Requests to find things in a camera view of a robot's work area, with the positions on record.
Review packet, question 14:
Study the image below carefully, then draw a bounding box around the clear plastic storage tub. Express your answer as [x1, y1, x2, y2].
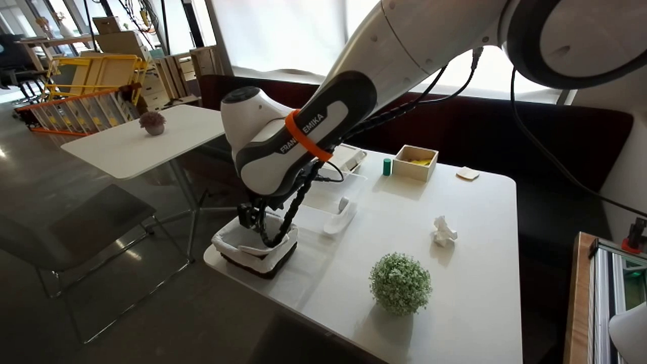
[296, 192, 355, 238]

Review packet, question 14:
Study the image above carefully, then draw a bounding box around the round green artificial plant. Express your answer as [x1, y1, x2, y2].
[370, 253, 432, 316]

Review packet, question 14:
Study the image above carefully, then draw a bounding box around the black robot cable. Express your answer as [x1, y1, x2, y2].
[259, 45, 647, 249]

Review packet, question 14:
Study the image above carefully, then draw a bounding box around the yellow step ladder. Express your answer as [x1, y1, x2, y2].
[19, 55, 148, 135]

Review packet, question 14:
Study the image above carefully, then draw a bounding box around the small beige square pad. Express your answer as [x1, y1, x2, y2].
[455, 169, 480, 183]

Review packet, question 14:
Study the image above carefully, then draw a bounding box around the small white figurine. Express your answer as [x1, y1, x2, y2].
[432, 217, 458, 246]

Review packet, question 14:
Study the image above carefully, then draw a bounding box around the small green block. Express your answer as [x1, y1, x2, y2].
[382, 158, 392, 177]

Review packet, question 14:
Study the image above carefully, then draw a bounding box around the white side table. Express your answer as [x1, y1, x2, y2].
[63, 106, 224, 181]

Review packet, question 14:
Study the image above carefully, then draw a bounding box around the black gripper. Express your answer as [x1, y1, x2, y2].
[237, 195, 294, 233]

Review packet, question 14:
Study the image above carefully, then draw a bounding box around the small wooden crate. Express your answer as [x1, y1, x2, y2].
[392, 143, 438, 183]

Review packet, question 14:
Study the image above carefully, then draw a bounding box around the wooden side cabinet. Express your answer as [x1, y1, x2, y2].
[563, 233, 647, 364]

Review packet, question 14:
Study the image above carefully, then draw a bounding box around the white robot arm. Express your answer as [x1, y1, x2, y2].
[220, 0, 647, 231]

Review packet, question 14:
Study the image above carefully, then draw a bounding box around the grey fabric storage bin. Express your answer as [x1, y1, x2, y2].
[212, 219, 298, 278]

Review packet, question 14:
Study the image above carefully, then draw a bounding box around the dark bench sofa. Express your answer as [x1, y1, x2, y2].
[201, 74, 632, 264]

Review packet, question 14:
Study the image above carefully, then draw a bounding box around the brown round object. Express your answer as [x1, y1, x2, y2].
[139, 112, 166, 135]

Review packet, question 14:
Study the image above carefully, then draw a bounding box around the white main table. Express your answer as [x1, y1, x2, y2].
[205, 151, 524, 364]

